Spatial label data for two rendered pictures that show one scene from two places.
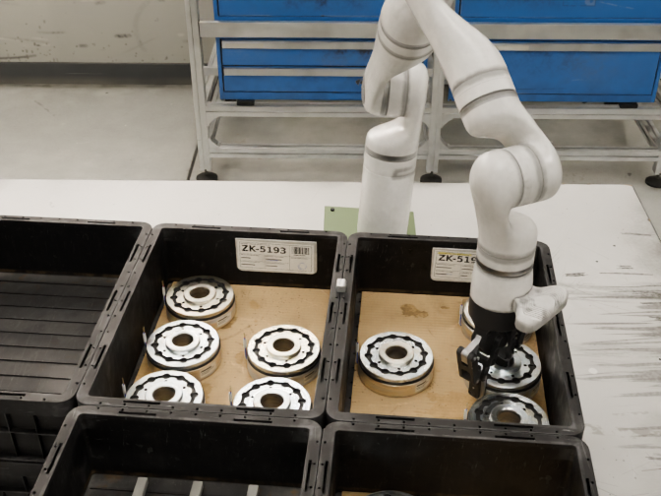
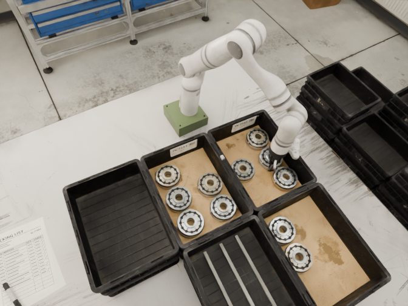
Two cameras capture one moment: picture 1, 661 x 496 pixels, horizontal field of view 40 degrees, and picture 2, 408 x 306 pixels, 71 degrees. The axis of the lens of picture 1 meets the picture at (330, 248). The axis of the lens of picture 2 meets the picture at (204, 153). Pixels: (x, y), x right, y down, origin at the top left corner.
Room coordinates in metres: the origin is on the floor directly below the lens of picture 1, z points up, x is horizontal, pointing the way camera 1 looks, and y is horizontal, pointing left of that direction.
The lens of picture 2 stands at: (0.60, 0.40, 1.93)
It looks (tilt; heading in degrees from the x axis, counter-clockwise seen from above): 60 degrees down; 322
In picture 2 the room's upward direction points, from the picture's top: 7 degrees clockwise
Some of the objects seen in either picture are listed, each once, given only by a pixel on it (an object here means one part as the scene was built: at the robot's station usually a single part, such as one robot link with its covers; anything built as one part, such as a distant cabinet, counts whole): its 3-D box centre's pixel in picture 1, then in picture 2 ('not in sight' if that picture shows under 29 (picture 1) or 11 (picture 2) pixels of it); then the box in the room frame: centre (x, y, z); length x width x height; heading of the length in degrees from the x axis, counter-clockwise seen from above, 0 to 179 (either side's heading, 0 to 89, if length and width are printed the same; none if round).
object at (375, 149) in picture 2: not in sight; (367, 154); (0.78, -1.14, 0.31); 0.40 x 0.30 x 0.34; 179
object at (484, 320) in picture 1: (496, 319); (277, 152); (0.91, -0.21, 0.95); 0.08 x 0.08 x 0.09
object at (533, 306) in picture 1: (514, 280); (286, 143); (0.90, -0.23, 1.03); 0.11 x 0.09 x 0.06; 46
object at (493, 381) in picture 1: (503, 363); (271, 156); (0.93, -0.24, 0.86); 0.10 x 0.10 x 0.01
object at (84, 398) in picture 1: (227, 313); (194, 184); (0.97, 0.14, 0.92); 0.40 x 0.30 x 0.02; 175
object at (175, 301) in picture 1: (200, 296); (167, 175); (1.09, 0.20, 0.86); 0.10 x 0.10 x 0.01
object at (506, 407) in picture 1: (509, 418); (286, 176); (0.83, -0.22, 0.86); 0.05 x 0.05 x 0.01
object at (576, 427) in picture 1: (450, 326); (259, 156); (0.94, -0.16, 0.92); 0.40 x 0.30 x 0.02; 175
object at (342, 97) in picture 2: not in sight; (328, 108); (1.19, -1.14, 0.37); 0.40 x 0.30 x 0.45; 179
